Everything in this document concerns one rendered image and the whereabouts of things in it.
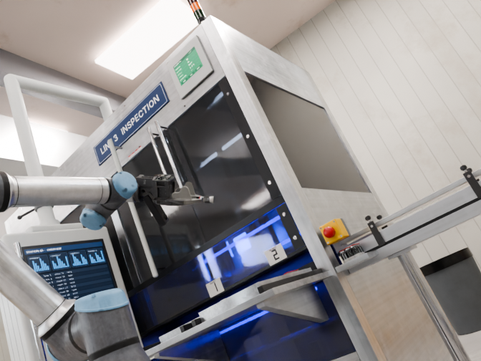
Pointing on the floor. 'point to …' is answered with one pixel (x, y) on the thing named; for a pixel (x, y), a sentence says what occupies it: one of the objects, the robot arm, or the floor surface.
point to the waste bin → (457, 289)
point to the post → (294, 197)
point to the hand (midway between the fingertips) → (197, 200)
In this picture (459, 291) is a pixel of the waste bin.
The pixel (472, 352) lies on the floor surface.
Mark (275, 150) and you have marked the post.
